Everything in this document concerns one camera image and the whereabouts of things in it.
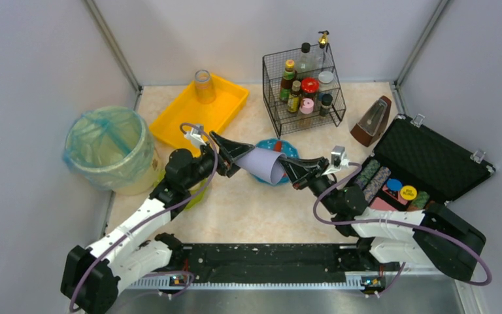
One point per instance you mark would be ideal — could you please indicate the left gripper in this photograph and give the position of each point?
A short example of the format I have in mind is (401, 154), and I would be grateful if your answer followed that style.
(221, 156)

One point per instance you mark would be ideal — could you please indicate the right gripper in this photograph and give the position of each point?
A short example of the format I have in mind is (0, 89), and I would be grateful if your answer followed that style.
(309, 172)

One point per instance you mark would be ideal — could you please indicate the blue dotted plate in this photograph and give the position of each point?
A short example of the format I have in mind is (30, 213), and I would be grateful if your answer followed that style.
(287, 149)

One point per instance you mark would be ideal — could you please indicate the purple plastic cup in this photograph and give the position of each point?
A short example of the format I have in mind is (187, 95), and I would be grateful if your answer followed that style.
(263, 163)

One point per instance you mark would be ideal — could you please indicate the pink lid spice jar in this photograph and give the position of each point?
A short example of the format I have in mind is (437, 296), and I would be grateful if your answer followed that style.
(306, 106)

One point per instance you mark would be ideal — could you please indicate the small yellow oil bottle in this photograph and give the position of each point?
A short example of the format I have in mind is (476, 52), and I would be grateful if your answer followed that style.
(294, 97)

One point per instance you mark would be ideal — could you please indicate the blue transparent cup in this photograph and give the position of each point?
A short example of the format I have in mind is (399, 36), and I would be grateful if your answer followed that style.
(203, 80)

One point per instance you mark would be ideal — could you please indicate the pink transparent cup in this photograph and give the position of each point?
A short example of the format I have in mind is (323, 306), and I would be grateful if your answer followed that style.
(205, 92)

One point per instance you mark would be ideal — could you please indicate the small black lid jar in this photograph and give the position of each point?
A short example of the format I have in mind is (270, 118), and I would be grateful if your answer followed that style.
(325, 104)

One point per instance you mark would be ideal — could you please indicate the red lid sauce jar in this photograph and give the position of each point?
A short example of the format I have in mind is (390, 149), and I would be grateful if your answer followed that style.
(309, 87)

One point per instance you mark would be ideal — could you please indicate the silver lid white can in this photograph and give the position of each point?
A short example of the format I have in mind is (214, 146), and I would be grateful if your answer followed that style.
(326, 80)

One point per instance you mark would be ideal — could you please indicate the yellow cap sauce bottle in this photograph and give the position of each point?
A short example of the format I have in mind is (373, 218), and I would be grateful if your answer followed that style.
(287, 80)

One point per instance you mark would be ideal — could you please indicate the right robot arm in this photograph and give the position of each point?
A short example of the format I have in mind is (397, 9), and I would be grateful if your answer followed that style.
(435, 236)

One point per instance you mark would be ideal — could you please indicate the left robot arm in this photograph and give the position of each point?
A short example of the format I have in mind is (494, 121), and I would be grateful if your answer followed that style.
(138, 229)

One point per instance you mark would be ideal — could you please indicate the yellow plastic tray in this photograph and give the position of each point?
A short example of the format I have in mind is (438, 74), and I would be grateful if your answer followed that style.
(216, 115)

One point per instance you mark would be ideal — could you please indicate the green dotted plate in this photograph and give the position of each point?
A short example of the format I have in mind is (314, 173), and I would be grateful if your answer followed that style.
(193, 190)

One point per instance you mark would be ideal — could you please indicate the brown metronome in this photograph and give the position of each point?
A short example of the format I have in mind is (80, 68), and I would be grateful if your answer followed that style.
(373, 123)

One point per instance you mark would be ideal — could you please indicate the black poker chip case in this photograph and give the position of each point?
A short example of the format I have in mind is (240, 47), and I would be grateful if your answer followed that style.
(412, 167)

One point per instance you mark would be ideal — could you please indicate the trash bin with green bag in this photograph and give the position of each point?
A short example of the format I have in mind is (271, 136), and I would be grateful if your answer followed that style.
(113, 148)

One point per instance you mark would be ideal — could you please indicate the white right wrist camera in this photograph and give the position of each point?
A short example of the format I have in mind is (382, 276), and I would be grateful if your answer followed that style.
(338, 161)

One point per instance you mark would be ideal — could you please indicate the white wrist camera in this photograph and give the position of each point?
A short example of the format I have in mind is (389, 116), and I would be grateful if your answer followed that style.
(194, 136)
(338, 161)

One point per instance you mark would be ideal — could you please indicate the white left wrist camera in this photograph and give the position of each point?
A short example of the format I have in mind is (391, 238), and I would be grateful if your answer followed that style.
(194, 136)

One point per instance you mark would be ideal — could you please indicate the black wire rack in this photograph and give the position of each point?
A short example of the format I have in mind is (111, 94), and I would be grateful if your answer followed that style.
(285, 122)

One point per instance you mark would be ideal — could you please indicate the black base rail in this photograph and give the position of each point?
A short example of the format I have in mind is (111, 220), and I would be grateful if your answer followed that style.
(170, 267)

